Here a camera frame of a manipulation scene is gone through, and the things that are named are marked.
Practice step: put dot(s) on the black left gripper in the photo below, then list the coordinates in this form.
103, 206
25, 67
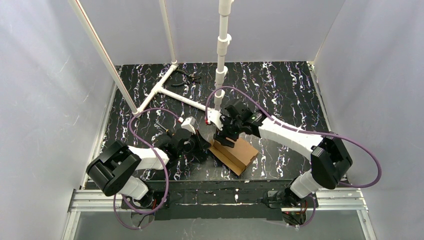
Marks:
201, 142

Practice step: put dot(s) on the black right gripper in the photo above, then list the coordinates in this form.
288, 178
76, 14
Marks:
224, 134

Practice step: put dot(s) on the brown cardboard box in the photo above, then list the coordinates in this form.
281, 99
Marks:
236, 158

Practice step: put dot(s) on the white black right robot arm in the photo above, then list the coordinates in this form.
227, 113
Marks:
327, 154

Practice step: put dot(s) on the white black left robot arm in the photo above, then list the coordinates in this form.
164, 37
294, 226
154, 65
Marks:
112, 171

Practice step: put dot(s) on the yellow black screwdriver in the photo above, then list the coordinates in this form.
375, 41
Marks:
167, 131

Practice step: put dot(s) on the black pliers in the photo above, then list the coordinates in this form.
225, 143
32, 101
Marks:
187, 79

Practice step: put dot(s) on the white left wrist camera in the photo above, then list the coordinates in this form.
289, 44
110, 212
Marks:
188, 124

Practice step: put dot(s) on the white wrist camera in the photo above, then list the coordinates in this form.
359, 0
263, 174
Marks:
213, 117
188, 124

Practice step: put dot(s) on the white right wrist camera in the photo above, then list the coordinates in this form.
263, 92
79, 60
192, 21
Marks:
213, 117

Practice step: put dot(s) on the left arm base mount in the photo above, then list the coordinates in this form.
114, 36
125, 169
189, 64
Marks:
149, 202

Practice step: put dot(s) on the white PVC pipe frame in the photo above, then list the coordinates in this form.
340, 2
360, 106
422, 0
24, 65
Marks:
223, 41

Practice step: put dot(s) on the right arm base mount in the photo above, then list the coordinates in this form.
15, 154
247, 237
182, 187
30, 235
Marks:
285, 198

